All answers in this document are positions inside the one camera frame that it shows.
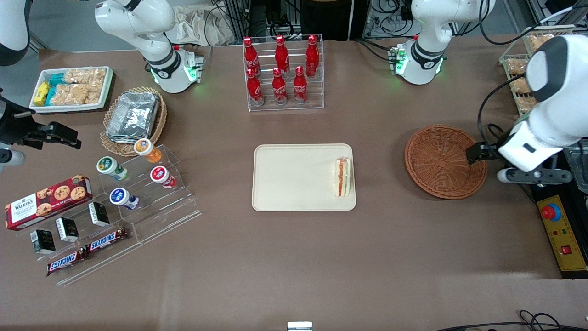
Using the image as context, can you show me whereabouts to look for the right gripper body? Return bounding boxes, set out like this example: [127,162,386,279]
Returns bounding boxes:
[0,90,46,150]

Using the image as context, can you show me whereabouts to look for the triangular sandwich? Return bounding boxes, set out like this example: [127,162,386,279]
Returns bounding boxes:
[334,157,352,198]

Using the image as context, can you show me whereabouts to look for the white rectangular snack tray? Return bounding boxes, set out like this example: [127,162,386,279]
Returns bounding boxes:
[29,66,114,114]

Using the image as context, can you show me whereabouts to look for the round brown wicker basket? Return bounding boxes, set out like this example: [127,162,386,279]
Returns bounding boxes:
[404,125,488,200]

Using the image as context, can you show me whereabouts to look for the light oval wicker basket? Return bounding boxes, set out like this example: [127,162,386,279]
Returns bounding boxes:
[100,86,168,158]

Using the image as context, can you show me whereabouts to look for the beige rectangular tray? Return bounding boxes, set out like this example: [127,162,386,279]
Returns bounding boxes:
[252,143,357,212]

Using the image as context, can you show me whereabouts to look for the yellow snack pack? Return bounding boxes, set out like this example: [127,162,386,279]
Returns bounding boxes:
[34,81,51,106]

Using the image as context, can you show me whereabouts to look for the black appliance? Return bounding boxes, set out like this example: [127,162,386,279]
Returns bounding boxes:
[514,138,588,279]

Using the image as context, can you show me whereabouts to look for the green lid yogurt bottle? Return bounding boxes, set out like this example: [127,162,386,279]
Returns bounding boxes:
[96,156,130,181]

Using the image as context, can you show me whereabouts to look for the clear rectangular container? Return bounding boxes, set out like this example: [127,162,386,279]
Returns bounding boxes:
[563,142,588,194]

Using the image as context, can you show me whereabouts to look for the red cookie box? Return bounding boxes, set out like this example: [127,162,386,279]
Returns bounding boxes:
[4,174,93,231]

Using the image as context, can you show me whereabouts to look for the aluminium foil container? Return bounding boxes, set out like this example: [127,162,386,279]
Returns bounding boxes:
[105,91,161,143]

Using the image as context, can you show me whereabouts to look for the blue lid yogurt bottle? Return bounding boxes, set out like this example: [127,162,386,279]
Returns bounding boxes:
[109,188,140,211]

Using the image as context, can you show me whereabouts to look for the small black box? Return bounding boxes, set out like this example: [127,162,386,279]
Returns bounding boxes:
[55,217,80,243]
[88,201,111,228]
[30,229,57,255]

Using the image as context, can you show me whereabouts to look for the orange lid yogurt bottle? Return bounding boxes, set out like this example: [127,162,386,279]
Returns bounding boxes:
[134,138,163,164]

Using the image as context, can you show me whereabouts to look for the yellow control panel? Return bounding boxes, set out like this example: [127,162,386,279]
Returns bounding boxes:
[537,195,588,272]

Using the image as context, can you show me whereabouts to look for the red lid yogurt bottle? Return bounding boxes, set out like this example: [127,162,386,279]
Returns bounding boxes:
[150,166,177,189]

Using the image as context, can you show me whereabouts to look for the snickers chocolate bar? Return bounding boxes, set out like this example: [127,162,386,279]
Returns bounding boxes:
[45,248,88,277]
[85,227,129,255]

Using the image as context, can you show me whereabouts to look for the clear acrylic stepped stand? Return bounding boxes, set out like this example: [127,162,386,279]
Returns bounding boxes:
[16,184,144,287]
[98,144,203,245]

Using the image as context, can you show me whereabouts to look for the clear acrylic bottle rack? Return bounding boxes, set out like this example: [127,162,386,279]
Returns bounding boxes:
[243,34,325,112]

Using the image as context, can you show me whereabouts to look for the crumpled beige cloth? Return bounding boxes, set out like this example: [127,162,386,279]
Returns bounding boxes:
[164,6,236,47]

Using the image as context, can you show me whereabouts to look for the red cola bottle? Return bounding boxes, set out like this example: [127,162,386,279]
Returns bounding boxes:
[247,68,265,107]
[293,66,308,104]
[272,68,288,105]
[305,35,320,78]
[275,35,290,77]
[243,37,260,77]

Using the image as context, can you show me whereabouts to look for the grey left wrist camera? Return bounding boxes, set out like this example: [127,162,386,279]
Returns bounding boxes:
[497,167,574,185]

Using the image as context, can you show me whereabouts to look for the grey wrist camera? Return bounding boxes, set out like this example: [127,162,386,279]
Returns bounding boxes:
[0,149,26,171]
[497,167,574,185]

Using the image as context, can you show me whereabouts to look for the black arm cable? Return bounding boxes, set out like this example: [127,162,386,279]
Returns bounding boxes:
[477,74,526,152]

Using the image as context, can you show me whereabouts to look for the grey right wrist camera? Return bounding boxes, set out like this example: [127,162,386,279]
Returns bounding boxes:
[0,149,26,171]

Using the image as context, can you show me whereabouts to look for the white wire rack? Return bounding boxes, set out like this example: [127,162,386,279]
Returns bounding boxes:
[498,25,577,123]

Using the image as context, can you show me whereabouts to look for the black arm base cables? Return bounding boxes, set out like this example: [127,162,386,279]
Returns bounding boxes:
[355,39,396,63]

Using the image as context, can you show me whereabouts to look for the black looped cable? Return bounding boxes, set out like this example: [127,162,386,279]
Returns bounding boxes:
[435,310,588,331]

